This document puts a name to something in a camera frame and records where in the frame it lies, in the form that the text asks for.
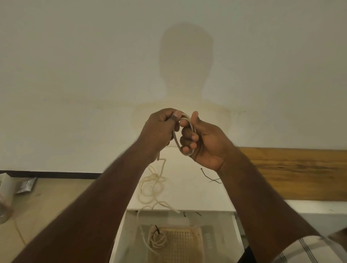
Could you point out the person's right hand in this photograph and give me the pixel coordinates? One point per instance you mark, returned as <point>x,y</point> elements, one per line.
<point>210,143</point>

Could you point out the person's left hand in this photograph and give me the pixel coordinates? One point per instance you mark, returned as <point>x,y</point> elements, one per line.
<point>156,128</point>

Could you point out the person's right middle finger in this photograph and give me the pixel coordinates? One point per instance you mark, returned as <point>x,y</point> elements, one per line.
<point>190,136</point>

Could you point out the person's right thumb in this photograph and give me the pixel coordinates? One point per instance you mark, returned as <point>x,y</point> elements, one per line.
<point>195,119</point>

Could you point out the person's left thumb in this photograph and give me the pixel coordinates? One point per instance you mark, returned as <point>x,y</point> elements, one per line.
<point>173,114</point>

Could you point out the person's right forearm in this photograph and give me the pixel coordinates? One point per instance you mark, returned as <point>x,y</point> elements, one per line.
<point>260,206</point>

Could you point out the person's left forearm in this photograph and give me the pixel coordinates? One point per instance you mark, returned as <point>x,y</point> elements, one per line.
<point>103,200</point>

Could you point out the white drawer cabinet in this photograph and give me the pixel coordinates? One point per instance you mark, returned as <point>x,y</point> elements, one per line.
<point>187,187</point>

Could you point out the white power strip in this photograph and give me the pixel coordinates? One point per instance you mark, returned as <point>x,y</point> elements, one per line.
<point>212,239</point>

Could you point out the woven rattan basket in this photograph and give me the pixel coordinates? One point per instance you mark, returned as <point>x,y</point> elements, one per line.
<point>179,245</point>

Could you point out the wooden panel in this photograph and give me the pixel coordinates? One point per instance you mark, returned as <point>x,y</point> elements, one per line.
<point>295,173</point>

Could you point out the silver foil packet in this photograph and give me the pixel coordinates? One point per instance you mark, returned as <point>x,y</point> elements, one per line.
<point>26,185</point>

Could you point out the striped white cloth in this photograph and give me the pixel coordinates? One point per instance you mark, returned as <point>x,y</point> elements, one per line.
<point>311,250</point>

